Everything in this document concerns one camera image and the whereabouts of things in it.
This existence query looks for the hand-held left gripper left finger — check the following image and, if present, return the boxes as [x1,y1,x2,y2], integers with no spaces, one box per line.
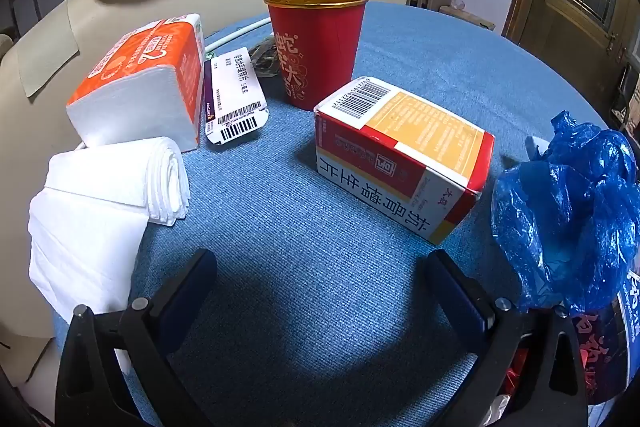
[55,248,218,427]

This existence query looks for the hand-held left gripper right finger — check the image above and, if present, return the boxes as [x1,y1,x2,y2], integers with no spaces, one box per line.
[425,249,588,427]

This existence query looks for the blue plastic bag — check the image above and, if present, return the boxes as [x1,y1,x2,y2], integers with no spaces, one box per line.
[491,110,640,314]

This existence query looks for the red yellow white medicine box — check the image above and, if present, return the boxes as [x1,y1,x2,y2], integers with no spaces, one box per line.
[313,77,496,247]

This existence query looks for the red plastic bag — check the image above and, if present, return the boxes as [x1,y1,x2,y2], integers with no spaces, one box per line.
[497,347,533,400]

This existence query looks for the crumpled white tissue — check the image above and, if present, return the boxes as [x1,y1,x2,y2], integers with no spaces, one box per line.
[481,394,512,427]

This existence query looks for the blue tablecloth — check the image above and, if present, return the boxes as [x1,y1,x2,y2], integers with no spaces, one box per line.
[50,2,616,427]

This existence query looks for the folded white tissues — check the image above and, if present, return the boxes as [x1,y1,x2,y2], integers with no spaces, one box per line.
[28,136,191,325]

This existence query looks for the blue white carton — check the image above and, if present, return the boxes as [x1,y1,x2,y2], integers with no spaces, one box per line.
[565,257,640,408]

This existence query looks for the flat white purple medicine box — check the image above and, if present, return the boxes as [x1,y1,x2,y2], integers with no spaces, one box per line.
[202,48,270,146]

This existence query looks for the orange tissue pack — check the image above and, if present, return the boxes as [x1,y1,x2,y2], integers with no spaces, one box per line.
[66,14,207,152]

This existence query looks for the dark crinkled wrapper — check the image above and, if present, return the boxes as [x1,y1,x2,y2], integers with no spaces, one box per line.
[250,38,281,78]

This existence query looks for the red paper cup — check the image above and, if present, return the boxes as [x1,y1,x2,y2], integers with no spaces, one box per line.
[263,0,370,111]

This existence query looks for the brown cardboard box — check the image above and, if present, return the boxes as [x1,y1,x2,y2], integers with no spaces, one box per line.
[440,6,496,32]

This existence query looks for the white cable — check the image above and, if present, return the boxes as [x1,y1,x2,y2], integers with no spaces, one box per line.
[205,18,273,52]

